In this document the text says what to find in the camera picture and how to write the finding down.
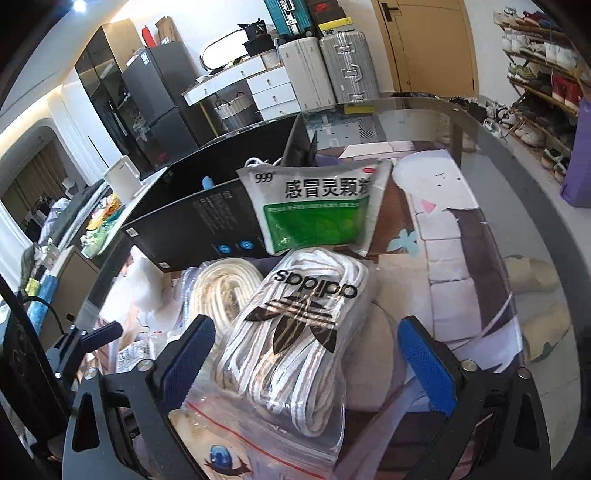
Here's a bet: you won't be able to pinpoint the white suitcase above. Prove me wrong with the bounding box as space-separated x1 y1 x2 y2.
277 37 335 112

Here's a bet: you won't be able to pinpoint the white electric kettle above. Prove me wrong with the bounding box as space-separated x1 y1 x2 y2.
104 156 141 199

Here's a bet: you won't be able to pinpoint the white soft bundle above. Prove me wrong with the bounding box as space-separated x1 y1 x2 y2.
122 256 185 319

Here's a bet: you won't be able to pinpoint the striped shoelaces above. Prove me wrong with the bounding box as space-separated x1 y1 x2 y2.
168 247 370 469

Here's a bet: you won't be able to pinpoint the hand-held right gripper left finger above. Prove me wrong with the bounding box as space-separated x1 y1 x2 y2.
62 315 217 480

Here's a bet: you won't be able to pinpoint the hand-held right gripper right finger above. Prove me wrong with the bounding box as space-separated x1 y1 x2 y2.
392 315 552 480

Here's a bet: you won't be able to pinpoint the black glass cabinet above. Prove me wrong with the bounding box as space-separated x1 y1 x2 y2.
74 21 155 174

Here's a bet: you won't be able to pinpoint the black bag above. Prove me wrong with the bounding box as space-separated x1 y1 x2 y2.
238 21 278 56

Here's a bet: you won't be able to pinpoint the stack of shoe boxes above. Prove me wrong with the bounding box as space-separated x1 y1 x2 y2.
307 0 354 35

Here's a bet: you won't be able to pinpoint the yellow snack bag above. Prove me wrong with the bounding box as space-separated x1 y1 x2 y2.
90 203 125 232

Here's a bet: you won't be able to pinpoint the black cardboard box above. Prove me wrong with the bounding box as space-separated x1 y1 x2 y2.
121 113 319 273

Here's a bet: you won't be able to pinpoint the white dresser with drawers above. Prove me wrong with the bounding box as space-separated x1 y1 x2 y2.
181 55 301 134

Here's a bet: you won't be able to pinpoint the woven laundry basket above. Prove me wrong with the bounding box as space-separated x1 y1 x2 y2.
213 92 257 132

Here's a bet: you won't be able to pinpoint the silver suitcase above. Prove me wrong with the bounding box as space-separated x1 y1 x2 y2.
318 30 382 104

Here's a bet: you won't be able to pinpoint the beige slipper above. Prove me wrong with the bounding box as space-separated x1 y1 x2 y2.
522 305 573 361
503 256 561 291

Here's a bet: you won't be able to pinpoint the purple bag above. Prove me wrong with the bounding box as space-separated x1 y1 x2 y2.
560 124 591 208

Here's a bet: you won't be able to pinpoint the wooden shoe rack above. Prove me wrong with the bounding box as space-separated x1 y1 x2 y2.
492 7 585 181

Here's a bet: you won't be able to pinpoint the cream shoelaces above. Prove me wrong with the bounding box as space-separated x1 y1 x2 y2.
185 258 273 337

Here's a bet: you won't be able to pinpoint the group of shoes on floor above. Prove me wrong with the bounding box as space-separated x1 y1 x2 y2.
445 95 522 139

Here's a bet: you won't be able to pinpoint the rows of shoes on rack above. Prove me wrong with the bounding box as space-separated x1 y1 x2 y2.
492 7 585 181

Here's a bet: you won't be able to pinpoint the white green medicine bag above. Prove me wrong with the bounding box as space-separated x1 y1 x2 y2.
236 159 393 258

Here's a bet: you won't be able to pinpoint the teal suitcase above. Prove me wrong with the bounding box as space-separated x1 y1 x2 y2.
264 0 319 38

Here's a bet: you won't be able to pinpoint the dark grey fridge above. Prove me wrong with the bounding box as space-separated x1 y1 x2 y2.
121 41 208 171

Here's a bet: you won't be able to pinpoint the green plastic bag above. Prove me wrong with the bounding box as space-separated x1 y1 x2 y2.
82 228 112 257

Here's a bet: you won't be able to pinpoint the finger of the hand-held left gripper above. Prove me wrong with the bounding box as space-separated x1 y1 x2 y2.
81 322 124 354

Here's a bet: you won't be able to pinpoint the oval mirror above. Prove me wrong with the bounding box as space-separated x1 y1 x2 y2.
199 28 252 72

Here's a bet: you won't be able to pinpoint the wooden door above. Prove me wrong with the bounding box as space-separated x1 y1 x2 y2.
372 0 476 97

